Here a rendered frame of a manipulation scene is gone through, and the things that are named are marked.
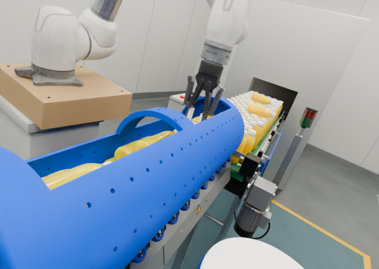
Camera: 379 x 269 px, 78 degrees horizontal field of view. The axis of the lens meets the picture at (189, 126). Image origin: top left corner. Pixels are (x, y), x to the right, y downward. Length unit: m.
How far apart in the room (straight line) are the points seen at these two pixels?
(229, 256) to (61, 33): 0.90
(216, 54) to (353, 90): 4.48
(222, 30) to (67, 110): 0.61
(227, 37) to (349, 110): 4.51
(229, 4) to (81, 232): 0.63
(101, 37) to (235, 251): 0.96
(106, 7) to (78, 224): 0.94
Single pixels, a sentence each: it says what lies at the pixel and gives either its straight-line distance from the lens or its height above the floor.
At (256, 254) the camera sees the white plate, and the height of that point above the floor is 1.04.
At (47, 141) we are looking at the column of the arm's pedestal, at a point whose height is 0.91.
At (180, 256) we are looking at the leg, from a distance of 1.44.
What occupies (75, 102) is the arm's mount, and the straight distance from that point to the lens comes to 0.97.
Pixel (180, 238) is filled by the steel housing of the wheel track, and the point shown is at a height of 0.86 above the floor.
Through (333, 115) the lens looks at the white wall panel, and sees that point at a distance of 5.14.
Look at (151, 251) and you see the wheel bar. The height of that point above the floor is 0.92.
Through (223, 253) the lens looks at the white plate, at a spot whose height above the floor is 1.04.
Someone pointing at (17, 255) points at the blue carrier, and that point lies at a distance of 0.31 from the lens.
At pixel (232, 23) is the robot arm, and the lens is 0.73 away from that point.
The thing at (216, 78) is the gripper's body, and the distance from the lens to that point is 0.76.
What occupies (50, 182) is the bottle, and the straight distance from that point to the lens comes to 0.43.
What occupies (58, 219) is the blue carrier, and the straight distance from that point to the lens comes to 0.33.
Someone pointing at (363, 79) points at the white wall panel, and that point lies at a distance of 5.11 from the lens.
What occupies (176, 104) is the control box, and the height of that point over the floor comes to 1.07.
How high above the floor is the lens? 1.43
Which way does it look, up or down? 20 degrees down
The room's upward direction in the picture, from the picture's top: 17 degrees clockwise
